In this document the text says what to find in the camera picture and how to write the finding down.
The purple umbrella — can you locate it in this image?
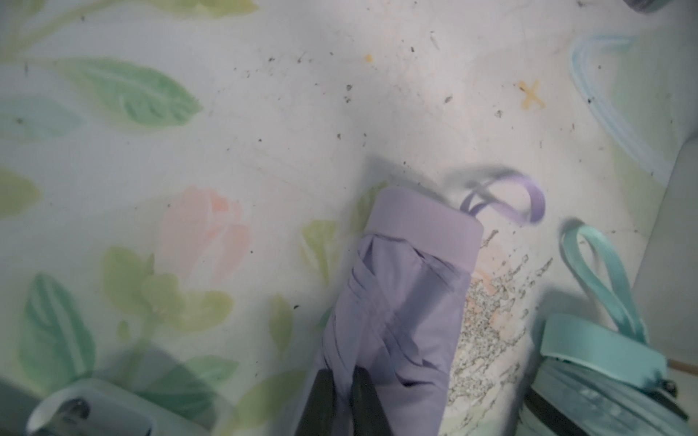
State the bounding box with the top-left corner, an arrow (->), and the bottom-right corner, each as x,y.
303,172 -> 545,435

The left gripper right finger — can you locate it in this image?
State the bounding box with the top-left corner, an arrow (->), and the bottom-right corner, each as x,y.
350,366 -> 394,436

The floral table mat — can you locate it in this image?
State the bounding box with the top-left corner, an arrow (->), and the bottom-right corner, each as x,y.
1,1 -> 697,435

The white plastic drawer cabinet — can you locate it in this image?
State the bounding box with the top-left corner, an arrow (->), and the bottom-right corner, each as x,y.
634,137 -> 697,365

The green folded umbrella left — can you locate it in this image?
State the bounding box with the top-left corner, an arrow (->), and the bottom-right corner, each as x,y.
514,225 -> 692,435

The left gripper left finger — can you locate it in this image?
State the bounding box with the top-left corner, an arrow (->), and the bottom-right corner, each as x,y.
294,369 -> 336,436

